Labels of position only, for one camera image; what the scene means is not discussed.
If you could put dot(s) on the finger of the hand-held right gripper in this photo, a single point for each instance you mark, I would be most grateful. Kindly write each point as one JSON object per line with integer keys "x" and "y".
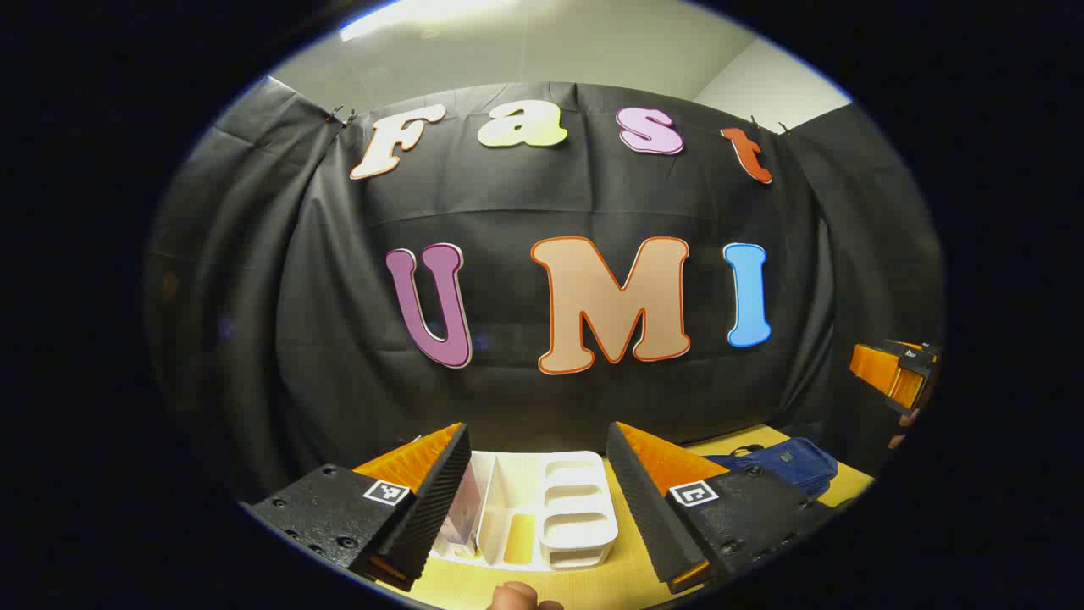
{"x": 876, "y": 364}

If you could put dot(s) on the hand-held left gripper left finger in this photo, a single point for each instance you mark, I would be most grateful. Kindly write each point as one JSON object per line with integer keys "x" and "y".
{"x": 432, "y": 508}

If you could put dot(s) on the white bookshelf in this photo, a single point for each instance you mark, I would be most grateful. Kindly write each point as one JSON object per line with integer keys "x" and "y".
{"x": 576, "y": 508}

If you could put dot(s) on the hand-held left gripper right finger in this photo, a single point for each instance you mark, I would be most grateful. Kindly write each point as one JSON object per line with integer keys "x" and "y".
{"x": 648, "y": 508}

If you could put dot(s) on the blue schoolbag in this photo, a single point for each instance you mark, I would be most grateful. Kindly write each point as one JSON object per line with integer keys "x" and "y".
{"x": 792, "y": 464}

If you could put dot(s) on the black backdrop cloth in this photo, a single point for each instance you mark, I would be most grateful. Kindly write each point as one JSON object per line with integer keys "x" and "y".
{"x": 508, "y": 203}

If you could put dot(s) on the small black cloth clip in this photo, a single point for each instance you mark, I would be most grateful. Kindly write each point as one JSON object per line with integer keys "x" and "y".
{"x": 340, "y": 115}
{"x": 766, "y": 125}

